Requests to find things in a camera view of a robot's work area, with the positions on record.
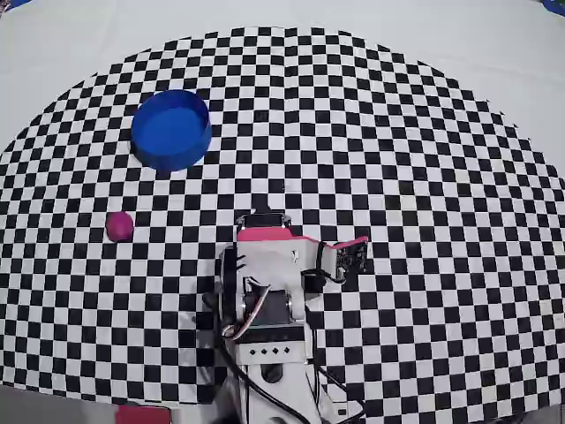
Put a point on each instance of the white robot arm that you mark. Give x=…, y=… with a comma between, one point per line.
x=296, y=307

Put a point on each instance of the blue round box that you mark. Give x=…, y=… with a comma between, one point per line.
x=170, y=128

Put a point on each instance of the black white checkered mat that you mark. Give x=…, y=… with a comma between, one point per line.
x=397, y=176

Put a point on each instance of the camera circuit board with mount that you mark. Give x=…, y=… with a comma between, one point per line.
x=353, y=258

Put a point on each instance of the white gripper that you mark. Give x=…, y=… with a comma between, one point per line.
x=264, y=222

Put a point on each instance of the pink faceted ball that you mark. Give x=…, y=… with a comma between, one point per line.
x=119, y=226

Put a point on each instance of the red flat object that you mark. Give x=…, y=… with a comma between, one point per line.
x=143, y=415

